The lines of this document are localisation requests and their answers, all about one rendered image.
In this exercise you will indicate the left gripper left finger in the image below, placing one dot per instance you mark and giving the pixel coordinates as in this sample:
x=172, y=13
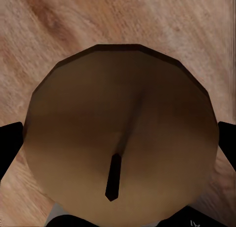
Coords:
x=11, y=140

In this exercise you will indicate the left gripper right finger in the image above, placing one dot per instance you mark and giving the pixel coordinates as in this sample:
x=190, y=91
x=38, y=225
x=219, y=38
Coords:
x=227, y=141

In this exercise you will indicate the pillar candle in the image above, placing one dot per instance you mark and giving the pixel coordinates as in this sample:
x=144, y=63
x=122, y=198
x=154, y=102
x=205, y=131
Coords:
x=121, y=135

